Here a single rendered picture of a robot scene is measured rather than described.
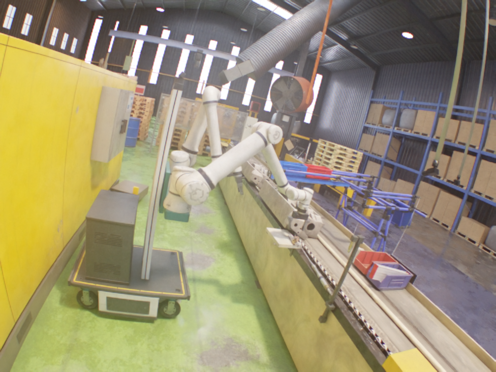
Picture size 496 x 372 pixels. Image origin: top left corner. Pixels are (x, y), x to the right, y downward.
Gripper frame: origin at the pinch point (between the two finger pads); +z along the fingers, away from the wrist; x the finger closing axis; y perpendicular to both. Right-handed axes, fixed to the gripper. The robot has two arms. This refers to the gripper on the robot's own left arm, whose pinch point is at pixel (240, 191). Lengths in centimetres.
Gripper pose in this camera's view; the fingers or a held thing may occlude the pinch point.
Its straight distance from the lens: 237.1
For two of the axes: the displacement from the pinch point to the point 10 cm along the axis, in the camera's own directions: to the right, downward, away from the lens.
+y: 9.7, -2.0, 1.3
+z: 1.7, 9.7, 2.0
